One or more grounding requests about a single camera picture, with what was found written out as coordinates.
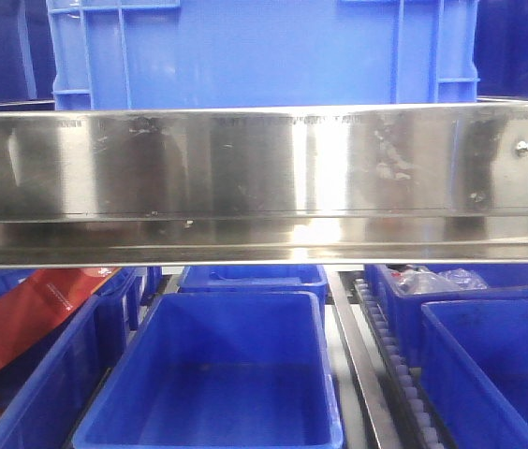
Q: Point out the red paper bag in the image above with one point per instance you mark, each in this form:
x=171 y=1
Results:
x=33 y=309

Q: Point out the clear plastic bag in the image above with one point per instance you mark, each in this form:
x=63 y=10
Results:
x=418 y=282

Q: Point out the blue target bin on shelf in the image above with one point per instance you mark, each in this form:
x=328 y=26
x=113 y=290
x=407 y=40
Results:
x=228 y=54

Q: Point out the lower left blue bin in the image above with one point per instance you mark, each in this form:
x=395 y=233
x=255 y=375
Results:
x=44 y=392

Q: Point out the lower rear right blue bin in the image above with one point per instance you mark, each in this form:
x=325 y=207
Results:
x=403 y=311

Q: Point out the lower rear centre blue bin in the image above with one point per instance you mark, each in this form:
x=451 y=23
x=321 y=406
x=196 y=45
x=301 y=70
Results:
x=243 y=278

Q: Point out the white roller track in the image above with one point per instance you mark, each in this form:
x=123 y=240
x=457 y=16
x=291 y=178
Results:
x=414 y=411

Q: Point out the steel shelf front rail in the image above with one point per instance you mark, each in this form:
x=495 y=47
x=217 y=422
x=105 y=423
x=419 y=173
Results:
x=343 y=184

